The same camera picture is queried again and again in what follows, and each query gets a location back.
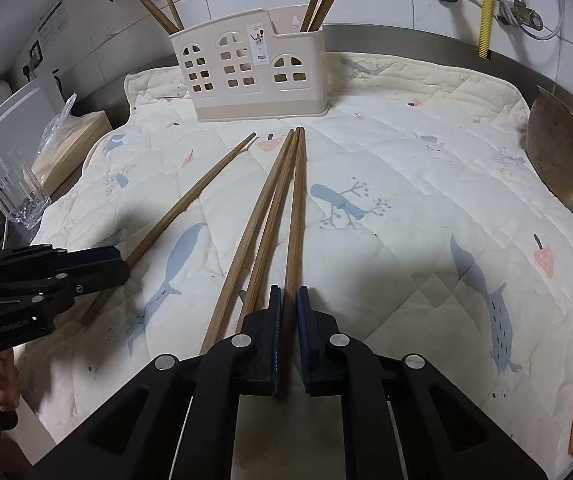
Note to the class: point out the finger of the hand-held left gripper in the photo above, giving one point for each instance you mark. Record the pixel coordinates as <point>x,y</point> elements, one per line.
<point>96,277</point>
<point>86,254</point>

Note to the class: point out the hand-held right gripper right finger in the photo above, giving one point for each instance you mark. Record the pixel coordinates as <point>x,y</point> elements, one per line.
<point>303,330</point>

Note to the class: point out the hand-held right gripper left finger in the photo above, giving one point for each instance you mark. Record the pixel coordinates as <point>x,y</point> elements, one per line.
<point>276,330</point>

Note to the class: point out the beige plastic utensil holder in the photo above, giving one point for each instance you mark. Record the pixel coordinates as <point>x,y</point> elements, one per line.
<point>226,105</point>

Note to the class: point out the clear glass mug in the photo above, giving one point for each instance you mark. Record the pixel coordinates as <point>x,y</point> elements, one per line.
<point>19,195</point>

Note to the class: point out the beige box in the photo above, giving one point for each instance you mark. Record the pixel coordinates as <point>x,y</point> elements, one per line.
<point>79,142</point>

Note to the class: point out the clear plastic bag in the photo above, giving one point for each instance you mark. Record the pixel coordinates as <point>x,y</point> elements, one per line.
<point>59,122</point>

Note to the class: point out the white cutting board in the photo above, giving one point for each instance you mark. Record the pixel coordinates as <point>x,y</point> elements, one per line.
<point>16,120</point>

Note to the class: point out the cream quilted printed mat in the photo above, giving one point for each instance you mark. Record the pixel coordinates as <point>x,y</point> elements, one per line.
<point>391,185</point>

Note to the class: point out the metal pot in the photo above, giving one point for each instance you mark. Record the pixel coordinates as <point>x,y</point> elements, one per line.
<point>561,160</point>

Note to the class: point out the wall outlet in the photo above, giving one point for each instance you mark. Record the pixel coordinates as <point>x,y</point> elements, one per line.
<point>35,52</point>

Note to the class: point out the white wall label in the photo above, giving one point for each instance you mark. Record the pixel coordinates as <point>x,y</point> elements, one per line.
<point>51,20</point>

